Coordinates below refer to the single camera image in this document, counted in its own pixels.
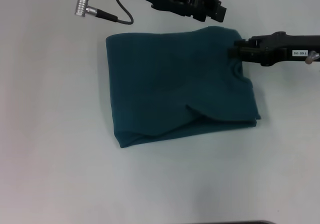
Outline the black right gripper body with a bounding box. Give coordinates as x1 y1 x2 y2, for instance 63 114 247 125
259 31 320 68

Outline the teal blue printed t-shirt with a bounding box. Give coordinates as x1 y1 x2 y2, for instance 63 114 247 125
104 25 262 150

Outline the right arm connector cable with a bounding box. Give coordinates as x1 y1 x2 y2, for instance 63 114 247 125
305 51 320 65

